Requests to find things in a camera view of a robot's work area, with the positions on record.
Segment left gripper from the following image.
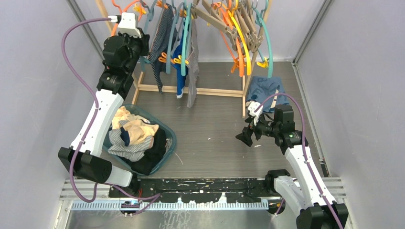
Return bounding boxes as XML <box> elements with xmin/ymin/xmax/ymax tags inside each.
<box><xmin>117</xmin><ymin>28</ymin><xmax>150</xmax><ymax>73</ymax></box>

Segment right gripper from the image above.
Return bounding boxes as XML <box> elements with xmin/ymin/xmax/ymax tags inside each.
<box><xmin>236</xmin><ymin>112</ymin><xmax>280</xmax><ymax>146</ymax></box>

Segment orange plastic clip hanger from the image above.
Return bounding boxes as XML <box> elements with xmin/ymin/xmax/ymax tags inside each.
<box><xmin>111</xmin><ymin>0</ymin><xmax>146</xmax><ymax>19</ymax></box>

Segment beige underwear with navy trim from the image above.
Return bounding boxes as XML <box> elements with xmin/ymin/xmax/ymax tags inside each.
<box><xmin>119</xmin><ymin>119</ymin><xmax>159</xmax><ymax>146</ymax></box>

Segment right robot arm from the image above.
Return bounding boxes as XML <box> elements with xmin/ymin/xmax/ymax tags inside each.
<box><xmin>236</xmin><ymin>101</ymin><xmax>349</xmax><ymax>229</ymax></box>

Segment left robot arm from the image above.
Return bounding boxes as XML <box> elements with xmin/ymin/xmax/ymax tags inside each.
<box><xmin>58</xmin><ymin>33</ymin><xmax>150</xmax><ymax>197</ymax></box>

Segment orange hanging hanger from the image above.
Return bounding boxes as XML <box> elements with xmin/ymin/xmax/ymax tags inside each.
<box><xmin>210</xmin><ymin>0</ymin><xmax>246</xmax><ymax>77</ymax></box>

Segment yellow hanging hanger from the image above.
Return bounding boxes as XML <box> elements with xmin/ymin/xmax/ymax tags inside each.
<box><xmin>221</xmin><ymin>0</ymin><xmax>269</xmax><ymax>76</ymax></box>

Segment right teal hanger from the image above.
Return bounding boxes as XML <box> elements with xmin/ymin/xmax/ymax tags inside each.
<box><xmin>252</xmin><ymin>0</ymin><xmax>274</xmax><ymax>78</ymax></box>

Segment striped navy hanging shorts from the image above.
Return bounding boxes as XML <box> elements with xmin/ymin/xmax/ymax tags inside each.
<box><xmin>148</xmin><ymin>4</ymin><xmax>174</xmax><ymax>94</ymax></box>

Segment blue patterned cloth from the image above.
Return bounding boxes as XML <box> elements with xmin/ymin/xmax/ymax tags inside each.
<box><xmin>245</xmin><ymin>76</ymin><xmax>289</xmax><ymax>113</ymax></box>

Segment beige garment in basket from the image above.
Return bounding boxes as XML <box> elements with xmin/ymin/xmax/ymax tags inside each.
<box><xmin>111</xmin><ymin>106</ymin><xmax>150</xmax><ymax>129</ymax></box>

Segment beige wooden hangers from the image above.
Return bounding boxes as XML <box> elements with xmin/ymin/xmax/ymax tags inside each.
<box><xmin>191</xmin><ymin>0</ymin><xmax>263</xmax><ymax>52</ymax></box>

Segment grey striped garment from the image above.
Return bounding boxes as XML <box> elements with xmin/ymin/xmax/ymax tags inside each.
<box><xmin>107</xmin><ymin>127</ymin><xmax>154</xmax><ymax>162</ymax></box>

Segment black garment in basket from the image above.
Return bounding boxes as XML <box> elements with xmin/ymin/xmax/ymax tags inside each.
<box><xmin>121</xmin><ymin>128</ymin><xmax>166</xmax><ymax>176</ymax></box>

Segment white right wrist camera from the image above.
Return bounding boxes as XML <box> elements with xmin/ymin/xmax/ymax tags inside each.
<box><xmin>245</xmin><ymin>100</ymin><xmax>263</xmax><ymax>125</ymax></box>

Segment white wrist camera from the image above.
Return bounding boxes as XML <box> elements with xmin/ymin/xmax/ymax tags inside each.
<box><xmin>117</xmin><ymin>12</ymin><xmax>142</xmax><ymax>38</ymax></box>
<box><xmin>245</xmin><ymin>100</ymin><xmax>263</xmax><ymax>125</ymax></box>

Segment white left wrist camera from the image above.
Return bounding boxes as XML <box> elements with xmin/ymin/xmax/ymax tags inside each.
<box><xmin>117</xmin><ymin>12</ymin><xmax>142</xmax><ymax>38</ymax></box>

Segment wooden hanger rack frame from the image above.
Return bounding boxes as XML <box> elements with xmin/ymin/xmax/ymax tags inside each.
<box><xmin>95</xmin><ymin>0</ymin><xmax>274</xmax><ymax>118</ymax></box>

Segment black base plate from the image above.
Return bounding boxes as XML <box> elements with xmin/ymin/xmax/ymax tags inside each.
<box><xmin>123</xmin><ymin>178</ymin><xmax>281</xmax><ymax>204</ymax></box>

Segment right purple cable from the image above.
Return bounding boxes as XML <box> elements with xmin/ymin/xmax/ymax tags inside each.
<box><xmin>255</xmin><ymin>92</ymin><xmax>344</xmax><ymax>229</ymax></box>

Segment purple cable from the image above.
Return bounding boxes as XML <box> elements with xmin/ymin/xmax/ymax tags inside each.
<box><xmin>255</xmin><ymin>92</ymin><xmax>344</xmax><ymax>229</ymax></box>
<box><xmin>61</xmin><ymin>17</ymin><xmax>160</xmax><ymax>216</ymax></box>

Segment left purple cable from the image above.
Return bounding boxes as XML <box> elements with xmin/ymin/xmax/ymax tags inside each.
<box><xmin>61</xmin><ymin>17</ymin><xmax>160</xmax><ymax>216</ymax></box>

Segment white slotted cable duct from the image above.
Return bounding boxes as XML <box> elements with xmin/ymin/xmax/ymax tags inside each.
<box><xmin>71</xmin><ymin>200</ymin><xmax>268</xmax><ymax>211</ymax></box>

